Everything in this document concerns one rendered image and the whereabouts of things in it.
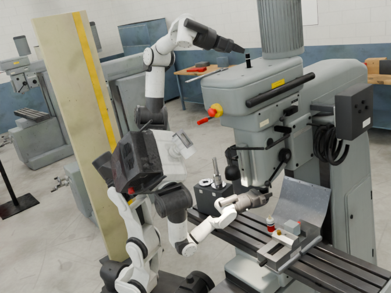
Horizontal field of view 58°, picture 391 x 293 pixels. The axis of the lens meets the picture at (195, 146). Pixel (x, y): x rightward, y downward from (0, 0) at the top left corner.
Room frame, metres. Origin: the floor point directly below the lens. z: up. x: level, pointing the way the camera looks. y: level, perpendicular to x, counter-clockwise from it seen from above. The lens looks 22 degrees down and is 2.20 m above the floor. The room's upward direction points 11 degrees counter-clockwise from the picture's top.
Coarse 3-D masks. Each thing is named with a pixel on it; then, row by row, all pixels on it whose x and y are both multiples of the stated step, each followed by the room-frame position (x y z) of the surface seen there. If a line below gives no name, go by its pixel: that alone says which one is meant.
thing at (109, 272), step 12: (108, 264) 1.90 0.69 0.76; (120, 264) 1.88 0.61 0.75; (108, 276) 1.83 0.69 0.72; (168, 276) 1.90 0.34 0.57; (180, 276) 1.88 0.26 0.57; (192, 276) 1.77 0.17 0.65; (108, 288) 1.84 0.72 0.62; (156, 288) 1.81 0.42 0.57; (168, 288) 1.79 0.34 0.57; (180, 288) 1.75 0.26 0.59; (192, 288) 1.71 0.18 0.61; (204, 288) 1.75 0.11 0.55
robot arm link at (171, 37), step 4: (180, 16) 1.51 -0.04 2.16; (184, 16) 1.49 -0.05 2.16; (188, 16) 1.49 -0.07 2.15; (192, 16) 1.50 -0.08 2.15; (176, 20) 1.53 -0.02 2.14; (172, 24) 1.56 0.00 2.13; (176, 24) 1.55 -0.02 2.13; (172, 28) 1.55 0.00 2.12; (176, 28) 1.55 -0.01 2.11; (168, 32) 1.57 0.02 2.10; (172, 32) 1.56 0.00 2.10; (176, 32) 1.57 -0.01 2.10; (168, 36) 1.56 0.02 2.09; (172, 36) 1.55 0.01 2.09; (176, 36) 1.56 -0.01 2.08; (168, 40) 1.56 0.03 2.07; (172, 40) 1.54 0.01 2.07; (172, 44) 1.55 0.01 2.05; (176, 44) 1.54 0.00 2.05
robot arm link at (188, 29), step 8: (184, 24) 1.45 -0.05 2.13; (192, 24) 1.44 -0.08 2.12; (200, 24) 1.45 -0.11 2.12; (184, 32) 1.46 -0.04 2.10; (192, 32) 1.47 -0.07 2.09; (200, 32) 1.46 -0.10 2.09; (176, 40) 1.47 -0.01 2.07; (184, 40) 1.44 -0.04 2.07; (192, 40) 1.46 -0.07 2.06; (200, 40) 1.48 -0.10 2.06
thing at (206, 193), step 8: (200, 184) 1.96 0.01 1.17; (208, 184) 1.94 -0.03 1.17; (224, 184) 1.90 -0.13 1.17; (232, 184) 1.92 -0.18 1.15; (200, 192) 1.94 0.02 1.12; (208, 192) 1.90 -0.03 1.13; (216, 192) 1.85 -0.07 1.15; (224, 192) 1.85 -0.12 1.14; (232, 192) 1.91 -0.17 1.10; (200, 200) 1.95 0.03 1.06; (208, 200) 1.91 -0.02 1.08; (200, 208) 1.96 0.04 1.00; (208, 208) 1.91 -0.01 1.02; (216, 216) 1.88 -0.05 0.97
